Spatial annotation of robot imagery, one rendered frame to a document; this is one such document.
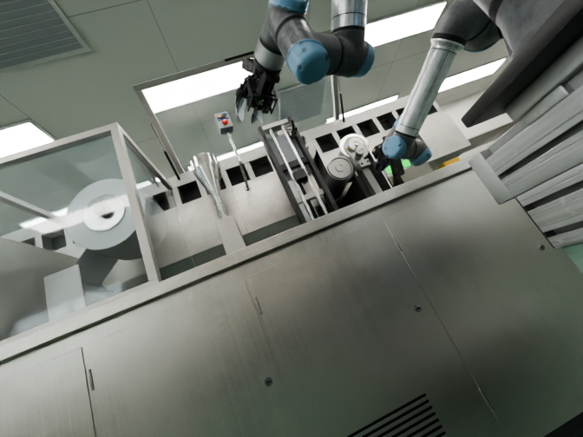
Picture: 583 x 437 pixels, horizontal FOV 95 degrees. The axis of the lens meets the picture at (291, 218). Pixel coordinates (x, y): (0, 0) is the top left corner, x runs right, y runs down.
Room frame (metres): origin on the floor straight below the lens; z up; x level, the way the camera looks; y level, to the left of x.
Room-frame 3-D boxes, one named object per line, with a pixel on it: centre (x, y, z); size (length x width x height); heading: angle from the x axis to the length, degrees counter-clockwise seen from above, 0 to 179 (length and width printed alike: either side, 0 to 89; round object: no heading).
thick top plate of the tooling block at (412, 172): (1.40, -0.59, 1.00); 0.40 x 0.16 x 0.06; 9
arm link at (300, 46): (0.44, -0.18, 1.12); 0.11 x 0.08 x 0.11; 123
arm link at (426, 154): (0.94, -0.52, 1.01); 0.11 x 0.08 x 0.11; 132
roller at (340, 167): (1.31, -0.30, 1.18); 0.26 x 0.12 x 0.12; 9
